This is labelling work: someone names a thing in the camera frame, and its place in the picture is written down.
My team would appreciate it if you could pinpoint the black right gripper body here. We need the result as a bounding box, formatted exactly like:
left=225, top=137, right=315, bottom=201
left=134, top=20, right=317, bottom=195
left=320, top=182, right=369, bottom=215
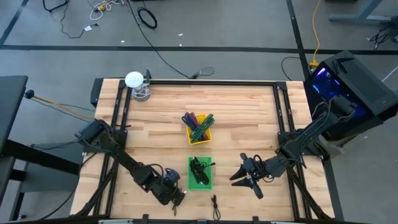
left=241, top=153, right=276, bottom=200

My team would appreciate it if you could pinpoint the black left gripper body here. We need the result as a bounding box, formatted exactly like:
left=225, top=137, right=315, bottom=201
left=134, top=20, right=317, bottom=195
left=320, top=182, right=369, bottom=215
left=154, top=183, right=187, bottom=207

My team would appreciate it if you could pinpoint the black USB cable red tie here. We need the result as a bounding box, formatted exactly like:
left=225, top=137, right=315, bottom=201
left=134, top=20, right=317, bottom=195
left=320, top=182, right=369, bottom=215
left=189, top=157, right=206, bottom=175

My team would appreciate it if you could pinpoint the purple braided USB cable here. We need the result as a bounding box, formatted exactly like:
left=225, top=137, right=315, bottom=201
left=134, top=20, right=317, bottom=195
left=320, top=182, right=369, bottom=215
left=183, top=111, right=203, bottom=133

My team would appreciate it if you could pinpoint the green plastic basket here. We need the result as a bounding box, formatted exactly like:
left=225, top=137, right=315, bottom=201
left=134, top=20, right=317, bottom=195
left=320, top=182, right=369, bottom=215
left=187, top=156, right=215, bottom=191

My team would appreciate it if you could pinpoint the yellow plastic basket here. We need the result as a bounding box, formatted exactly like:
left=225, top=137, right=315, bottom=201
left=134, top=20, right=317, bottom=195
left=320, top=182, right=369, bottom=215
left=185, top=113, right=213, bottom=146

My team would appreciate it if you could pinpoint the white dome lamp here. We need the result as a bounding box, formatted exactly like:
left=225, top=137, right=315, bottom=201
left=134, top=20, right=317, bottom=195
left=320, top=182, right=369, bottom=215
left=124, top=71, right=145, bottom=89

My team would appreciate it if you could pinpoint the black computer tower blue light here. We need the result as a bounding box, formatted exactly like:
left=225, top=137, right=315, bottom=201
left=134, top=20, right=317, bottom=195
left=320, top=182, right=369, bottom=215
left=303, top=50, right=398, bottom=142

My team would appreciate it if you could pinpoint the orange stick black knob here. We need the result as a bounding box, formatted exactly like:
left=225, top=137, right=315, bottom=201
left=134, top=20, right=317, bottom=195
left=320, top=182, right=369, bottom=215
left=24, top=89, right=94, bottom=121

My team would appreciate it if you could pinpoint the grey desk foot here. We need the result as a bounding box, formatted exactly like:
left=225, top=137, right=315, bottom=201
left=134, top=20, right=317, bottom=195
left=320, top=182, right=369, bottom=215
left=328, top=0, right=393, bottom=23

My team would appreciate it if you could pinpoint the black side desk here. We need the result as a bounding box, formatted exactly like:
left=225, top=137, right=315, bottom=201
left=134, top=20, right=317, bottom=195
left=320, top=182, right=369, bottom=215
left=0, top=75, right=81, bottom=222

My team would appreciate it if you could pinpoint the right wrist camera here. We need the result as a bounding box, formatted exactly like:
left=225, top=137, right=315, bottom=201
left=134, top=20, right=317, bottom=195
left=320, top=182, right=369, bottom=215
left=248, top=154, right=266, bottom=170

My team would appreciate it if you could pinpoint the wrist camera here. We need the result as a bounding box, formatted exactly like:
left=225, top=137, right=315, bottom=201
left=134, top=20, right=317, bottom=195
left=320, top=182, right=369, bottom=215
left=248, top=154, right=266, bottom=170
left=162, top=167, right=182, bottom=185

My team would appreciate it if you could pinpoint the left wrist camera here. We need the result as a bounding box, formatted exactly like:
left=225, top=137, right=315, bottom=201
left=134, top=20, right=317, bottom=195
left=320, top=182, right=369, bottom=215
left=162, top=167, right=182, bottom=185

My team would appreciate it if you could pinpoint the black aluminium table frame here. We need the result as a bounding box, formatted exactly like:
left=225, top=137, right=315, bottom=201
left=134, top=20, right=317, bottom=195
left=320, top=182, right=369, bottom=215
left=70, top=77, right=345, bottom=224

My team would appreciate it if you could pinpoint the coiled white lamp cable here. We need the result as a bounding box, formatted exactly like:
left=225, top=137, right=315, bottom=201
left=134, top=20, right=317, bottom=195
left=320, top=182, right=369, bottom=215
left=131, top=83, right=153, bottom=102

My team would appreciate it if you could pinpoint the black floor cable loop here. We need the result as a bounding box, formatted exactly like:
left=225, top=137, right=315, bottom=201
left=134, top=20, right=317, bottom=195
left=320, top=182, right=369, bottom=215
left=281, top=55, right=312, bottom=82

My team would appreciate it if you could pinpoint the long black floor cable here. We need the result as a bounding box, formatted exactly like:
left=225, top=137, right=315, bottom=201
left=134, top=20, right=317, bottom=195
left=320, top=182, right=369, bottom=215
left=126, top=0, right=215, bottom=80

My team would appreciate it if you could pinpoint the yellow floor cable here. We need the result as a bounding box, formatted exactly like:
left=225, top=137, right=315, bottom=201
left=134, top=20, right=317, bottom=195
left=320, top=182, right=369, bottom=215
left=309, top=0, right=323, bottom=68

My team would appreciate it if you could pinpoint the black floor cable bundle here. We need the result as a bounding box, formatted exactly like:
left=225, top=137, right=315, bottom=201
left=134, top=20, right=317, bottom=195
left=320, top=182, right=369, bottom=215
left=368, top=23, right=398, bottom=50

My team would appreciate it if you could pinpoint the black coiled floor cable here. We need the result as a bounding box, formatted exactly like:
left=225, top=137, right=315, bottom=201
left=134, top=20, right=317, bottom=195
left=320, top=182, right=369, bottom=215
left=137, top=6, right=158, bottom=30

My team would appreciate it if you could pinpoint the thin black cable white plug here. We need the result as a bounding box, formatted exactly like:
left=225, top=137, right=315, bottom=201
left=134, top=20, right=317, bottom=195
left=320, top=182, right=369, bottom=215
left=58, top=0, right=100, bottom=40

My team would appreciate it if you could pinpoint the white floor cable bundle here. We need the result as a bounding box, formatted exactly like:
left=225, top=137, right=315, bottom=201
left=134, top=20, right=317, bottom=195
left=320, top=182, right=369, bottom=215
left=89, top=0, right=127, bottom=21

